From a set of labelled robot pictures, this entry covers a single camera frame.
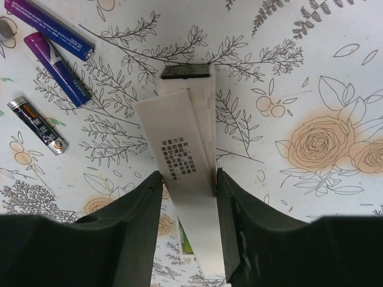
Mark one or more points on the green battery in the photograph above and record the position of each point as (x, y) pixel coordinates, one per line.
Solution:
(186, 244)

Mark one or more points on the white slim battery cover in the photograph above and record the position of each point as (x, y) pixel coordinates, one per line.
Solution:
(170, 127)

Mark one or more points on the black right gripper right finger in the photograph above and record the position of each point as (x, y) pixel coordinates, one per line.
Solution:
(265, 247)

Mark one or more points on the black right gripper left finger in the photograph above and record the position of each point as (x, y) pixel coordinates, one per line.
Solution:
(113, 246)

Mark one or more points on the blue purple battery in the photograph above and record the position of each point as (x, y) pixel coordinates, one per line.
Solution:
(51, 59)

